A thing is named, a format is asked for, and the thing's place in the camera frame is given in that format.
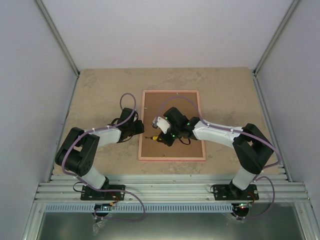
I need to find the pink wooden photo frame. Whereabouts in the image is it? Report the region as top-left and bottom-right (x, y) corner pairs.
(138, 90), (206, 162)

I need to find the right aluminium corner post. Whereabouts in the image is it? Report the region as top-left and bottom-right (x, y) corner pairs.
(252, 0), (302, 77)

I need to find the clear plastic bag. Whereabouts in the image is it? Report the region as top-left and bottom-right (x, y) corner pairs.
(92, 219), (105, 236)

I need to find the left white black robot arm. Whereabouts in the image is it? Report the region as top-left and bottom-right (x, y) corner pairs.
(55, 107), (144, 200)

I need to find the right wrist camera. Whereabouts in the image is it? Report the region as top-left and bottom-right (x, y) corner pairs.
(152, 116), (171, 134)

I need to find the left aluminium corner post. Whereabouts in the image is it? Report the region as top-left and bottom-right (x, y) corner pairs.
(33, 0), (80, 78)

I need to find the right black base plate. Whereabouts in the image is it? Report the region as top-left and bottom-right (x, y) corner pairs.
(210, 184), (260, 201)

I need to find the aluminium corner post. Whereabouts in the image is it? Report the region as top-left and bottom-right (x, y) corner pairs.
(33, 0), (80, 78)
(252, 0), (302, 77)

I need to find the yellow handled screwdriver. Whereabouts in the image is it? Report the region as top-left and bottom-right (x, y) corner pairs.
(145, 136), (159, 141)

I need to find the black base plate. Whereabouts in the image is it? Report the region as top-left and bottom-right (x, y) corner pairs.
(210, 184), (260, 201)
(80, 184), (126, 202)

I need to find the aluminium rail base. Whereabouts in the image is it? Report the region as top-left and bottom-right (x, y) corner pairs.
(34, 174), (310, 203)

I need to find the grey slotted cable duct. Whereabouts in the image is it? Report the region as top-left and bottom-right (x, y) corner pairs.
(44, 203), (234, 213)

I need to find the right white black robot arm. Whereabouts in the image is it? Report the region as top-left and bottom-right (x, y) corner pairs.
(152, 107), (274, 200)

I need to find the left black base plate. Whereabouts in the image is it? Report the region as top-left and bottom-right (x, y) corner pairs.
(80, 184), (126, 202)

